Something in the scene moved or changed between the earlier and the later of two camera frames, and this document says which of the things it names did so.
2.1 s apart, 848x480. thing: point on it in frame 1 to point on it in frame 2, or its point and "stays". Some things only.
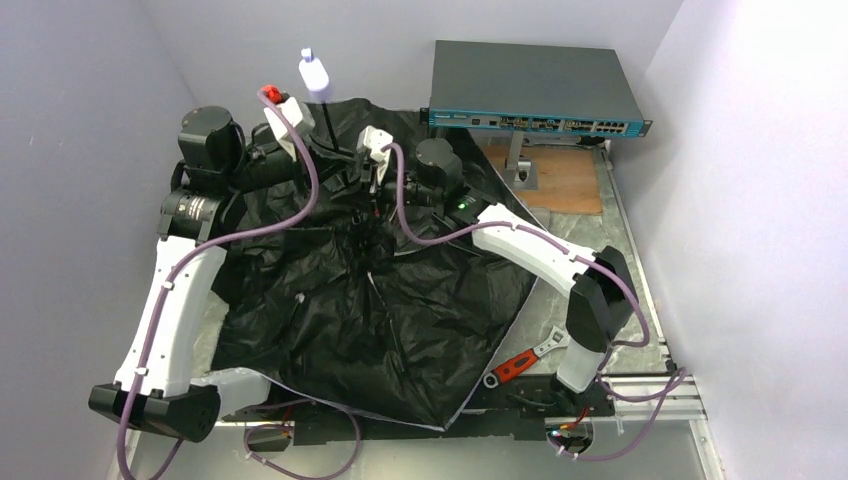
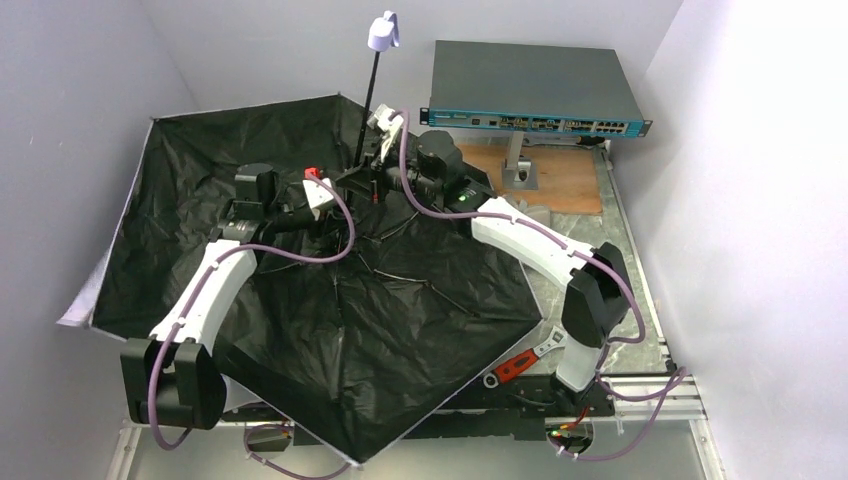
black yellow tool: x=590 y=140 stays
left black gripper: x=327 y=163 to x=324 y=213
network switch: x=530 y=89 stays
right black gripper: x=374 y=183 stays
